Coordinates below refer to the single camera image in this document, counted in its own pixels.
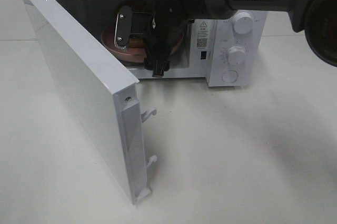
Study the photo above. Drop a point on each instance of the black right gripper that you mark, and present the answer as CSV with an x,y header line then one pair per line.
x,y
160,31

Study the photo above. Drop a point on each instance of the white microwave door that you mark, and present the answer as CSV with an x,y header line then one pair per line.
x,y
99,91

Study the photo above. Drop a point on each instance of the pink round plate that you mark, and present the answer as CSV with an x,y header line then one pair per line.
x,y
107,39

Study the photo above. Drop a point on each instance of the round white door button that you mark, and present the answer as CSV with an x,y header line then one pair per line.
x,y
230,76

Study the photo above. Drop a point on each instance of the white timer knob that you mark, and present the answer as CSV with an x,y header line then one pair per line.
x,y
236,55

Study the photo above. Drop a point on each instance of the burger with lettuce and cheese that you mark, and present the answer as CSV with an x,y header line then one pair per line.
x,y
144,7

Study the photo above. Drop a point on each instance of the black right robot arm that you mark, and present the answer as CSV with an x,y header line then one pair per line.
x,y
316,18

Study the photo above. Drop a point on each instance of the white microwave oven body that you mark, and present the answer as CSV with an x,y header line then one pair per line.
x,y
202,47

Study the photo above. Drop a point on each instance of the upper white power knob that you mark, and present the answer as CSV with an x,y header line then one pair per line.
x,y
243,23

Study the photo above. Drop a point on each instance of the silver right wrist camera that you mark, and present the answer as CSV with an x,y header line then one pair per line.
x,y
123,27

